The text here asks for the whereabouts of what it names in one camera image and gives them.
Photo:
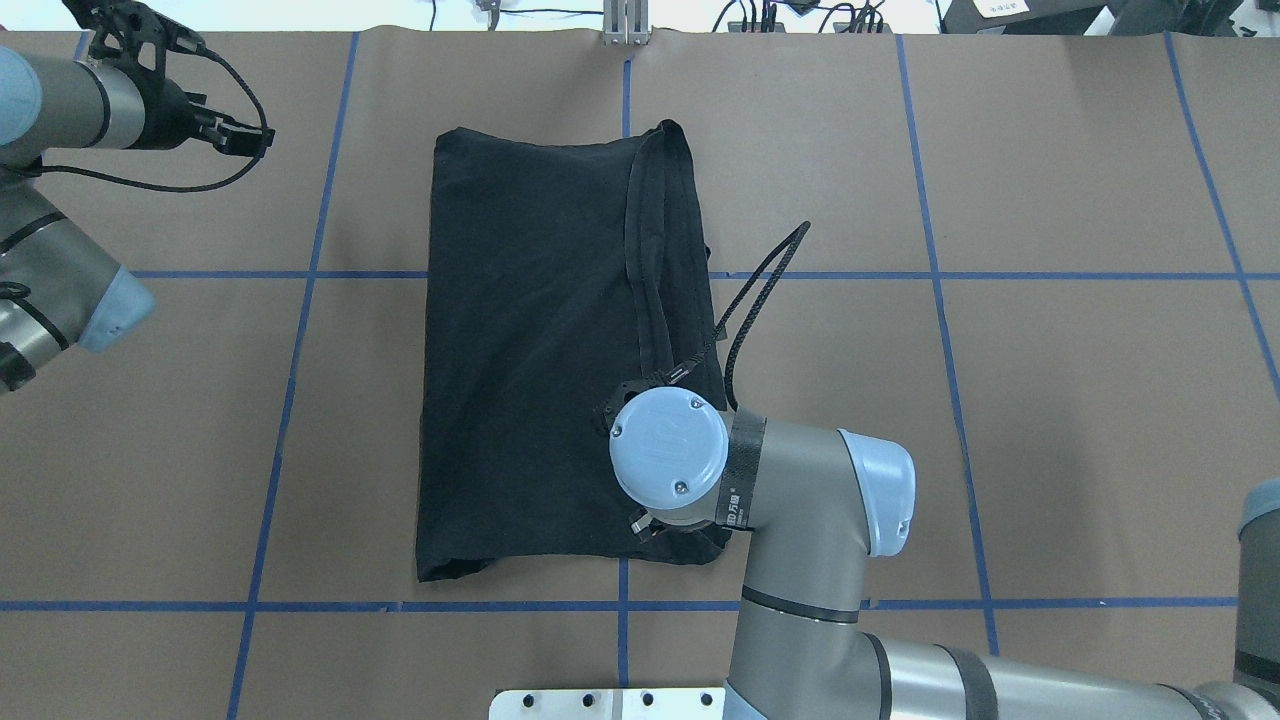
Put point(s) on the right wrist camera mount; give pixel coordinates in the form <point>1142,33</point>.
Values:
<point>606,413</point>

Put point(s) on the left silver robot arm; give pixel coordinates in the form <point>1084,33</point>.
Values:
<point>61,288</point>

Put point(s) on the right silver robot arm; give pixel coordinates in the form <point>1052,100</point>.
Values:
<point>819,504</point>

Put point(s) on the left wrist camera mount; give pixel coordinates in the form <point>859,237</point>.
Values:
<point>132,32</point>

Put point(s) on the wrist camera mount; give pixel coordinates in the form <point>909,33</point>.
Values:
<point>606,413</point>
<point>132,32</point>

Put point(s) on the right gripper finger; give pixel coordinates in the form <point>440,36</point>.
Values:
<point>643,525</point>

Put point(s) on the aluminium frame post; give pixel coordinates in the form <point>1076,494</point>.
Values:
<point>626,23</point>

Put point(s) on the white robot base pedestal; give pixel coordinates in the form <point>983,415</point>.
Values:
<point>609,703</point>

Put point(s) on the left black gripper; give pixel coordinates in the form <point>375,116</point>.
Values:
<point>166,110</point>

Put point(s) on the black graphic t-shirt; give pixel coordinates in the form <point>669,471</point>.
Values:
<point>556,274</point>

